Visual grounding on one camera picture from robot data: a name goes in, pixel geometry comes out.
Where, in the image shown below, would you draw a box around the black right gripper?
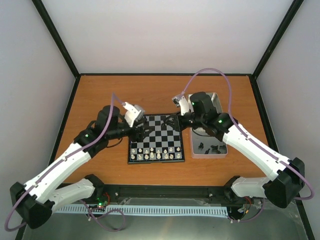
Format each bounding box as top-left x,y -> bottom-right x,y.
163,111 -> 205,132

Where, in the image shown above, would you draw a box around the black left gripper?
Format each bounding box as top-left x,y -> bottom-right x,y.
107,118 -> 155,143

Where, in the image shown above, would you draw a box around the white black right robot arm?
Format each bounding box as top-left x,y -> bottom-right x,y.
164,91 -> 305,209

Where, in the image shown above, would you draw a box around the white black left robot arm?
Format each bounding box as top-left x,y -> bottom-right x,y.
10,103 -> 155,229

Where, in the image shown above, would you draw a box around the black chess pieces in tin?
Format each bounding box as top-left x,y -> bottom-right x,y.
198,142 -> 227,155

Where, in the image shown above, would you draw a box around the black white chessboard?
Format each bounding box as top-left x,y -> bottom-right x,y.
127,113 -> 185,165

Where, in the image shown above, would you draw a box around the pink metal tin base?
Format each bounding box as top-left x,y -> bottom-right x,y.
190,127 -> 228,159

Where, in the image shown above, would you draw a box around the gold metal tin lid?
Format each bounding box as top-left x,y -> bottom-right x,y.
187,92 -> 223,114

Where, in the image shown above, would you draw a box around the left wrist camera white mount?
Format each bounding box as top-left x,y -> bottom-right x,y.
122,101 -> 145,128

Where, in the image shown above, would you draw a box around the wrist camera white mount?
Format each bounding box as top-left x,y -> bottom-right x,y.
122,101 -> 145,128
172,94 -> 190,116

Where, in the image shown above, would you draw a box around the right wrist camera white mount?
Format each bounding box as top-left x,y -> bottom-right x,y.
172,94 -> 190,116

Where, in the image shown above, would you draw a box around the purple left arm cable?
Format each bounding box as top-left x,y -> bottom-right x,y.
5,92 -> 126,232

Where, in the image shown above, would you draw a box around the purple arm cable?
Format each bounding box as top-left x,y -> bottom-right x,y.
179,67 -> 315,201
5,92 -> 126,232

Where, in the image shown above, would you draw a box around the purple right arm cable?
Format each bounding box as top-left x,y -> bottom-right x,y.
179,67 -> 315,201

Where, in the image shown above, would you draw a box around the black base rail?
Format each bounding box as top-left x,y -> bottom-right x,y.
103,184 -> 226,201

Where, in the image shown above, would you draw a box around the light blue cable duct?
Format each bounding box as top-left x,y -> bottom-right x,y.
53,202 -> 229,217

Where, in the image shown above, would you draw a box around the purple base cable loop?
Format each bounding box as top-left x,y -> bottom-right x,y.
79,199 -> 126,232

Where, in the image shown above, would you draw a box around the black left frame post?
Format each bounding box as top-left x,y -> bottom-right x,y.
31,0 -> 80,78

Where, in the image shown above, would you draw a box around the black frame post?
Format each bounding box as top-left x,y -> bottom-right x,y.
252,0 -> 304,81
31,0 -> 80,78

